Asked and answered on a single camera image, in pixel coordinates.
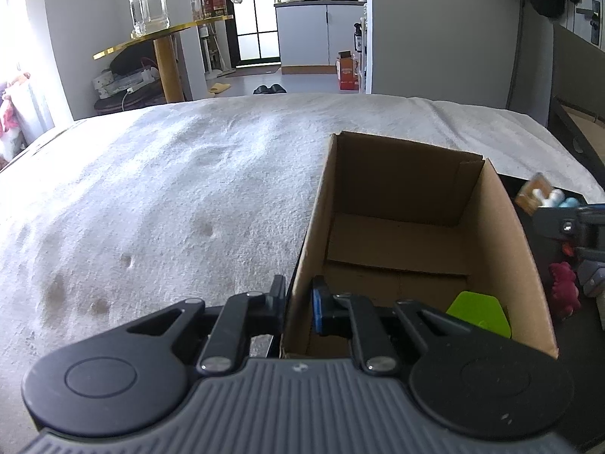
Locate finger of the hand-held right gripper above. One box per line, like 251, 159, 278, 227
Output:
577, 259, 605, 298
533, 204, 605, 252

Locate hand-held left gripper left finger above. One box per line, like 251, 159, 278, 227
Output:
127, 274, 287, 375

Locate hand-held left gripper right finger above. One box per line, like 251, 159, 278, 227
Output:
311, 277, 478, 376

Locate pink dinosaur toy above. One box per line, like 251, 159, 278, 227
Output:
548, 261, 583, 317

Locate cardboard box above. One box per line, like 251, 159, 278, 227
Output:
280, 131, 559, 360

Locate green plastic piece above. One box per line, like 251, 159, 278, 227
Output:
445, 290, 512, 340

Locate white blanket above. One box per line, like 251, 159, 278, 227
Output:
0, 92, 599, 389

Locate orange box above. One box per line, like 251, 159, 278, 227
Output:
337, 50, 360, 90

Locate white floor stand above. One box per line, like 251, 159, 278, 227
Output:
202, 33, 228, 79

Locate round gold table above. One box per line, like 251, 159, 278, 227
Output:
92, 14, 234, 114

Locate white kitchen cabinet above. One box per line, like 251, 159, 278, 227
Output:
274, 1, 367, 75

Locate white flat packages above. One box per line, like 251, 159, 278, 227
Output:
92, 67, 160, 100

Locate black framed glass door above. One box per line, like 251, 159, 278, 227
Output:
226, 0, 282, 68

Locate black chair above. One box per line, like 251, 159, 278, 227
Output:
108, 47, 162, 79

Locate red canister in plastic bag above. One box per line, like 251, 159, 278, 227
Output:
191, 0, 243, 22

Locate glass jar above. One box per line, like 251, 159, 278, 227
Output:
129, 0, 171, 37

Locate pink white cloth pile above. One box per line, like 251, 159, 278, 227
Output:
0, 72, 30, 162

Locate black door handle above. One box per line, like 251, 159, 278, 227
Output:
577, 0, 602, 49

